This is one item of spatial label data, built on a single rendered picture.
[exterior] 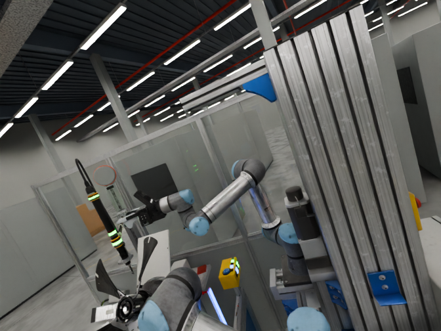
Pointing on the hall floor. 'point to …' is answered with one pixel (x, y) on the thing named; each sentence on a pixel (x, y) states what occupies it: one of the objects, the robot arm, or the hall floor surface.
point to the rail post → (252, 316)
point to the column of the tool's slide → (125, 209)
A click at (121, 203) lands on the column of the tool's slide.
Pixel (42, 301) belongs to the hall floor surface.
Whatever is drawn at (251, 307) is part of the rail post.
